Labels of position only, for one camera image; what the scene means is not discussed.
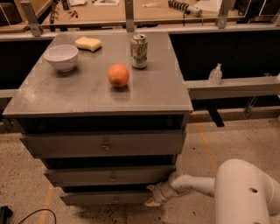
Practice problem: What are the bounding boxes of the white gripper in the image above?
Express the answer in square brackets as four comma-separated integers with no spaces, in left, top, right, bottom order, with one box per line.
[144,182,172,207]

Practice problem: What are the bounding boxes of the grey bottom drawer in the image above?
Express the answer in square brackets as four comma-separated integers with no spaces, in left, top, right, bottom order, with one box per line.
[60,190,152,206]

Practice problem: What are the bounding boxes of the grey drawer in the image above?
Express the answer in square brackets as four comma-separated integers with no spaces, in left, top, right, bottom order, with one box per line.
[20,130,186,158]
[60,190,152,206]
[45,165,176,187]

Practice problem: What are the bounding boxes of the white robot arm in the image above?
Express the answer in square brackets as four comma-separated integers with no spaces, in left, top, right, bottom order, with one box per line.
[145,159,280,224]

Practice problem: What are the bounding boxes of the grey middle drawer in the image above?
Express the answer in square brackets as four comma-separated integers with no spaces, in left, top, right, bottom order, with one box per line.
[45,165,176,187]

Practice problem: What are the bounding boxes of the grey drawer cabinet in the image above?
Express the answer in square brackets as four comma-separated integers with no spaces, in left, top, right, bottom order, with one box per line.
[3,33,193,196]

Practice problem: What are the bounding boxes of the grey top drawer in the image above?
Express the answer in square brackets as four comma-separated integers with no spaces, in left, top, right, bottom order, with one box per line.
[20,130,186,158]

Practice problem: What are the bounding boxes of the orange fruit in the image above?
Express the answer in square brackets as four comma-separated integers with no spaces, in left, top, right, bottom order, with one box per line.
[108,64,130,88]

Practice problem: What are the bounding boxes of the clear sanitizer bottle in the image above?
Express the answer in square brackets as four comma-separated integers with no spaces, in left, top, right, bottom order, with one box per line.
[208,63,222,86]

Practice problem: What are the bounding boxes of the black floor device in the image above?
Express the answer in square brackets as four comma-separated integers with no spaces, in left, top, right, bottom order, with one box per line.
[0,206,13,224]

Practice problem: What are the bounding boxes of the soda can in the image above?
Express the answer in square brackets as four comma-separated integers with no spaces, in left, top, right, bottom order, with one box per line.
[130,34,148,69]

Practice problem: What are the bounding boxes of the yellow sponge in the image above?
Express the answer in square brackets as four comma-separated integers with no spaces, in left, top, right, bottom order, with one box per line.
[74,37,102,53]

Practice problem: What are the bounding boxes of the white bowl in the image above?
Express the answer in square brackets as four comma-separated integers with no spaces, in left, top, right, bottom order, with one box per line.
[43,45,79,72]

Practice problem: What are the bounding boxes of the black ribbed tool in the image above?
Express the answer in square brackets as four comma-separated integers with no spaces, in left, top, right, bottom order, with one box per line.
[168,0,202,18]

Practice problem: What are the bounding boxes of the wooden workbench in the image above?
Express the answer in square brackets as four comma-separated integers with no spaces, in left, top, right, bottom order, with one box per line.
[0,0,280,36]

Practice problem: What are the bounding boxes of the black cable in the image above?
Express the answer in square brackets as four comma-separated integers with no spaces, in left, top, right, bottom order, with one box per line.
[17,208,57,224]

